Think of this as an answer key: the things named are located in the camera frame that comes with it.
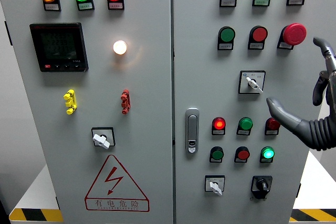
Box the white-handled switch, plain plate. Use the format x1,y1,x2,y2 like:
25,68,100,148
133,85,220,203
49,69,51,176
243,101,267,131
91,126,116,150

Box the small red handle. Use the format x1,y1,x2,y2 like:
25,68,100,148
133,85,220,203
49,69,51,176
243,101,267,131
120,89,131,115

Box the white-handled switch with blue sticker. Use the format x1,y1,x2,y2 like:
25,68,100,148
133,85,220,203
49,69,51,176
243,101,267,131
238,70,266,95

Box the large red stop button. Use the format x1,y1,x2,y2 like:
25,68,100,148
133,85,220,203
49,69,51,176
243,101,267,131
277,23,307,50

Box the small red lit lamp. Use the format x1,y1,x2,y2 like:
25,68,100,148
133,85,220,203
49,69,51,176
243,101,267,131
211,116,227,136

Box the small white-handled turn switch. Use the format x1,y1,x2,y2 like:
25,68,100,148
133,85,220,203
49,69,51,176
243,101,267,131
204,175,226,197

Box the black-handled turn switch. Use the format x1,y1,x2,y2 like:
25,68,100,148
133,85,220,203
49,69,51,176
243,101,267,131
250,175,273,200

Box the black yellow striped tape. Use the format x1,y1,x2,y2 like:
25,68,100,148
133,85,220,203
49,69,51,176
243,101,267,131
289,208,336,222
9,208,64,223

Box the silver door lock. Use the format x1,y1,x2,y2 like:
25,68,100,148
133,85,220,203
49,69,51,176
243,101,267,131
185,108,200,154

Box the small green raised push button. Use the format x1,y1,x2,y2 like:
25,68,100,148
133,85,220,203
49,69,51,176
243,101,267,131
236,116,254,136

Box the white round lamp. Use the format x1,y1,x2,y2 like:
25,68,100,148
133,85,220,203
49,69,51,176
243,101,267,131
112,40,128,56

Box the small green flat push button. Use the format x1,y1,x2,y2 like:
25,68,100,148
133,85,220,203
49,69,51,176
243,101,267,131
209,146,225,164

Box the grey cabinet door with display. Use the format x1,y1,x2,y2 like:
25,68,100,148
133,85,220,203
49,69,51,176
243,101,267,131
0,0,174,224

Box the grey cabinet door with lock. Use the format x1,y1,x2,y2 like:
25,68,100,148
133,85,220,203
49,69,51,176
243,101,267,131
172,0,336,224

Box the black display meter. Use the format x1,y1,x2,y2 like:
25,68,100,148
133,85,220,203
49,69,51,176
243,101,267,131
29,22,89,73

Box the red warning triangle sticker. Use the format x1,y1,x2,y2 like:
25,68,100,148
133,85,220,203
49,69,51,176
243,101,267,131
84,154,150,212

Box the small yellow handle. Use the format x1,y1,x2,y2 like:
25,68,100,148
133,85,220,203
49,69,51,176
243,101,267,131
63,89,78,115

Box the small red flat push button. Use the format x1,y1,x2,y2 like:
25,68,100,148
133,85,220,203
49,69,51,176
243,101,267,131
234,146,251,164

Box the large red push button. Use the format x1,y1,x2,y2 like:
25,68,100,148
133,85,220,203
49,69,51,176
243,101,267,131
247,25,269,50

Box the small green lit lamp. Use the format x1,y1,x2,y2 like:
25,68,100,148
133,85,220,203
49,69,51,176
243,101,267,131
259,146,276,164

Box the large green push button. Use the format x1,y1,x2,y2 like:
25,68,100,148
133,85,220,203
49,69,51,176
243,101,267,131
217,26,236,51

